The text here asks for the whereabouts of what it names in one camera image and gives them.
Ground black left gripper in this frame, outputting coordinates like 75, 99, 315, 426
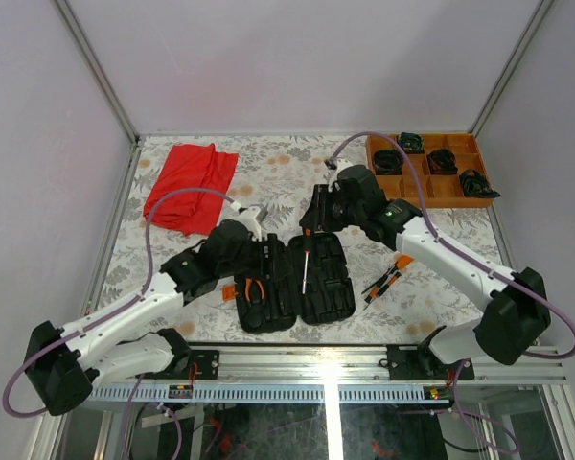
219, 233, 293, 282

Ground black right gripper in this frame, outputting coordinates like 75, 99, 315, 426
299, 186, 364, 234

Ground large black handled screwdriver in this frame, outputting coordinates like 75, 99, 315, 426
301, 228, 312, 295

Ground orange black pliers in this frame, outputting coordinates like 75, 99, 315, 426
244, 278, 265, 305

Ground black plastic tool case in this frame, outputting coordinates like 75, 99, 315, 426
222, 233, 356, 334

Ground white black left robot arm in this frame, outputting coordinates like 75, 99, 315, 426
24, 219, 277, 416

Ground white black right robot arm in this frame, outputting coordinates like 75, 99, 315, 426
299, 165, 551, 379

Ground small orange black screwdriver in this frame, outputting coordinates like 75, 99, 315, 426
364, 275, 399, 311

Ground red folded cloth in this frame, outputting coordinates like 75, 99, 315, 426
143, 144, 239, 236

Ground black orange stubby screwdriver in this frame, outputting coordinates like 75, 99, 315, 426
394, 255, 414, 270

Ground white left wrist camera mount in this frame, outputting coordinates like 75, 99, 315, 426
230, 201, 267, 241

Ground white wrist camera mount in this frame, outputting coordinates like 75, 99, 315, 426
325, 157, 353, 185
230, 201, 267, 241

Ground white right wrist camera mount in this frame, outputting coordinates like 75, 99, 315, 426
325, 157, 353, 185

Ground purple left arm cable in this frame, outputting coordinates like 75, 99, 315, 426
2, 188, 241, 417

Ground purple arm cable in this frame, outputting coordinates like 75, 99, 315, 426
325, 132, 575, 360
2, 188, 241, 417

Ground black strap bundle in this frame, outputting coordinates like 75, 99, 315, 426
458, 169, 502, 200
373, 149, 405, 177
426, 148, 458, 176
396, 132, 425, 155

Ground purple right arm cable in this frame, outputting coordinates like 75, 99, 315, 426
325, 132, 575, 360

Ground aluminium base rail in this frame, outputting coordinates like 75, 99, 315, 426
70, 342, 566, 408

